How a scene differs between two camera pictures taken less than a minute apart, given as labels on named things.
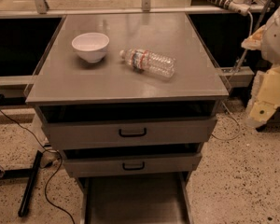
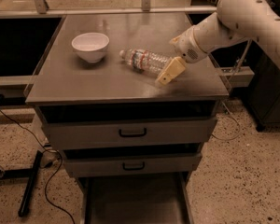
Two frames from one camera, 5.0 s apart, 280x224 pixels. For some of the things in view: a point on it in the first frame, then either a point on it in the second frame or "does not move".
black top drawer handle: (133, 135) does not move
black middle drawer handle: (133, 168) does not move
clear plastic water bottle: (148, 62) does not move
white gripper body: (277, 39) → (186, 48)
